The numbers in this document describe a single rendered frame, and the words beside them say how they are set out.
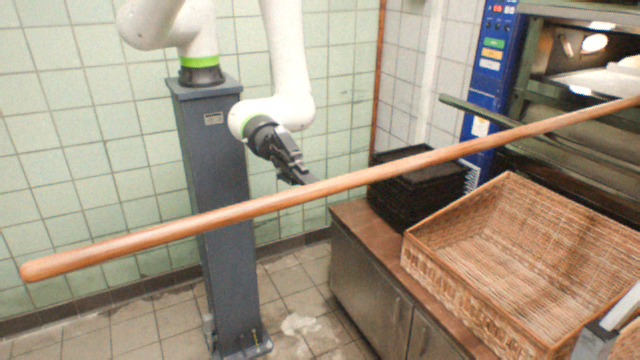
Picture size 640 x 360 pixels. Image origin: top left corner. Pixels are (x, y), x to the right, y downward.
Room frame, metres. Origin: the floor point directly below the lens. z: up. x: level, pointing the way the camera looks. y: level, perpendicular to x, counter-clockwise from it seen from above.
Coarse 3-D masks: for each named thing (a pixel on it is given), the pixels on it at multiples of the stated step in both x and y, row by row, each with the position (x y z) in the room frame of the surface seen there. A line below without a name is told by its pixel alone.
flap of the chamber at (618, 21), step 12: (516, 12) 1.34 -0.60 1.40; (528, 12) 1.30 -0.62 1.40; (540, 12) 1.27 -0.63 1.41; (552, 12) 1.24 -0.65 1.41; (564, 12) 1.21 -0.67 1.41; (576, 12) 1.18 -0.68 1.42; (588, 12) 1.15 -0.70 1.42; (600, 12) 1.12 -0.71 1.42; (612, 12) 1.10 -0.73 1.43; (564, 24) 1.39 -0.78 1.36; (576, 24) 1.31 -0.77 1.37; (588, 24) 1.22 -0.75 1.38; (600, 24) 1.15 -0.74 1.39; (612, 24) 1.10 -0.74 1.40; (624, 24) 1.06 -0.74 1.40; (636, 24) 1.04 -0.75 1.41
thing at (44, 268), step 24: (552, 120) 0.93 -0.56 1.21; (576, 120) 0.97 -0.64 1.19; (456, 144) 0.79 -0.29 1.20; (480, 144) 0.81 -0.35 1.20; (384, 168) 0.69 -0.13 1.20; (408, 168) 0.71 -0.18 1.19; (288, 192) 0.60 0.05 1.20; (312, 192) 0.61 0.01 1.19; (336, 192) 0.63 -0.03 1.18; (192, 216) 0.53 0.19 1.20; (216, 216) 0.53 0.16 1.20; (240, 216) 0.54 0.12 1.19; (120, 240) 0.47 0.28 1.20; (144, 240) 0.48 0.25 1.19; (168, 240) 0.49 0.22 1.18; (24, 264) 0.42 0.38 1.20; (48, 264) 0.42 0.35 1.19; (72, 264) 0.43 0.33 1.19; (96, 264) 0.45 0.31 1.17
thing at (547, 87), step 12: (528, 84) 1.41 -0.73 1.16; (540, 84) 1.37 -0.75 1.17; (552, 84) 1.35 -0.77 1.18; (564, 84) 1.35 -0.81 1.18; (552, 96) 1.33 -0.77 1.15; (564, 96) 1.29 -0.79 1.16; (576, 96) 1.26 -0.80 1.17; (588, 96) 1.23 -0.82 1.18; (600, 96) 1.21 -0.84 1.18; (612, 96) 1.21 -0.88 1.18; (636, 108) 1.11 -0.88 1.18; (636, 120) 1.09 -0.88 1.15
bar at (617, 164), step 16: (448, 96) 1.24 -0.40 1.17; (480, 112) 1.11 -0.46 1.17; (496, 112) 1.08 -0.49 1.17; (512, 128) 1.01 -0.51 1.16; (560, 144) 0.89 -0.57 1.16; (576, 144) 0.87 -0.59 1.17; (592, 160) 0.82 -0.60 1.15; (608, 160) 0.79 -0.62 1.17; (624, 160) 0.78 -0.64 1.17; (624, 304) 0.55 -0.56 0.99; (592, 320) 0.55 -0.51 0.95; (608, 320) 0.54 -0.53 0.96; (624, 320) 0.54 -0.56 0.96; (592, 336) 0.52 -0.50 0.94; (608, 336) 0.52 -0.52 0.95; (576, 352) 0.54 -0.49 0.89; (592, 352) 0.52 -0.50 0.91; (608, 352) 0.52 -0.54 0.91
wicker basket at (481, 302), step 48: (480, 192) 1.30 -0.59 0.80; (528, 192) 1.26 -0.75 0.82; (432, 240) 1.20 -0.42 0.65; (480, 240) 1.29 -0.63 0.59; (576, 240) 1.07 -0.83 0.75; (624, 240) 0.98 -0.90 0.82; (432, 288) 1.00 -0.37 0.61; (480, 288) 1.02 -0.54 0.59; (528, 288) 1.02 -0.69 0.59; (576, 288) 1.00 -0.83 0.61; (624, 288) 0.91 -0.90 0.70; (480, 336) 0.82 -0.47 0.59; (528, 336) 0.72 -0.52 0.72; (576, 336) 0.71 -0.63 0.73
